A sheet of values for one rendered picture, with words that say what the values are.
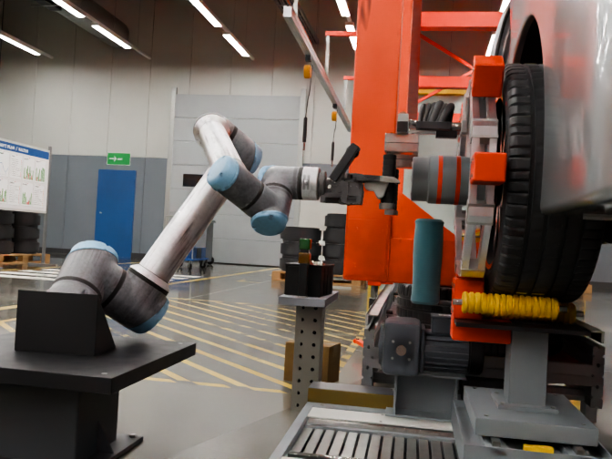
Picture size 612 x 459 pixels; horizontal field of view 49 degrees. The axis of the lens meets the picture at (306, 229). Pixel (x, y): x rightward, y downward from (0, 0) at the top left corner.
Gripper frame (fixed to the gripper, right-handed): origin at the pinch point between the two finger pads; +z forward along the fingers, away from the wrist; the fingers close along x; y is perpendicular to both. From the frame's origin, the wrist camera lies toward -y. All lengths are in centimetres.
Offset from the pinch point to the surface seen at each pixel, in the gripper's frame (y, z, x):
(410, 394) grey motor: 69, 8, -56
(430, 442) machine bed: 78, 14, -32
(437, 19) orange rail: -247, 21, -609
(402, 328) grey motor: 44, 4, -39
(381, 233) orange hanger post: 14, -6, -60
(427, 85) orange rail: -242, 16, -909
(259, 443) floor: 83, -39, -30
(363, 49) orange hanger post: -52, -16, -60
